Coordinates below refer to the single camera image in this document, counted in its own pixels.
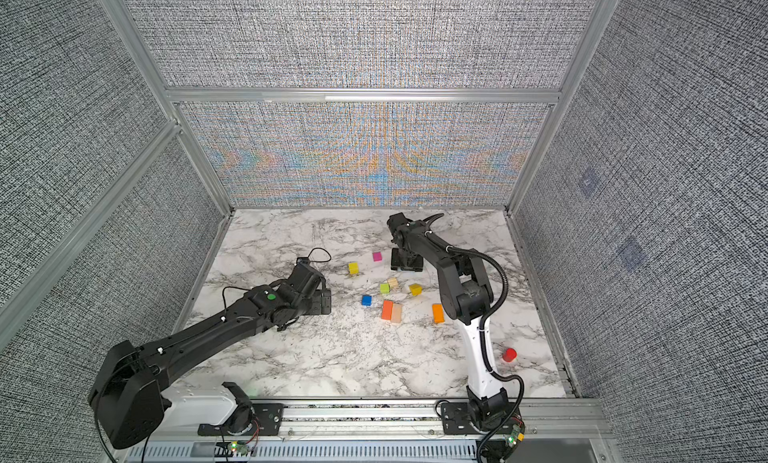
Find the orange wood block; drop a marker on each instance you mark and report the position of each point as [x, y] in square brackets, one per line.
[438, 313]

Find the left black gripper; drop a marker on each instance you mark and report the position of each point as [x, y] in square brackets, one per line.
[320, 306]

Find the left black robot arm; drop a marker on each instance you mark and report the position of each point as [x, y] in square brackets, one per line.
[126, 396]

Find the red wood cylinder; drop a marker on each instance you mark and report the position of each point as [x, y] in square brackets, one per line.
[509, 355]

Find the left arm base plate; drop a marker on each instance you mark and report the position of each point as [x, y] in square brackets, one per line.
[262, 418]

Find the red-orange wood block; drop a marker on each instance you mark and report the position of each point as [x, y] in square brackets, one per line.
[387, 310]

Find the yellow wedge wood block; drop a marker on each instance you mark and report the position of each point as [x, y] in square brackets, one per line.
[415, 289]

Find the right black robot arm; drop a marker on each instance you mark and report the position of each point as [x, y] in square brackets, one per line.
[472, 287]

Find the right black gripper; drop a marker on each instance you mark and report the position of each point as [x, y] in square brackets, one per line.
[417, 266]

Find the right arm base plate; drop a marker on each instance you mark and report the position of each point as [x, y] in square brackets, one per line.
[456, 421]

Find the natural tan wood block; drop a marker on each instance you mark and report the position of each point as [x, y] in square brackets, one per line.
[396, 316]

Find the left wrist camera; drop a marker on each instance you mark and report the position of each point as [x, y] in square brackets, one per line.
[305, 279]

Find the aluminium mounting rail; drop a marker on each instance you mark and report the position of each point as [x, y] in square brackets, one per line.
[543, 418]

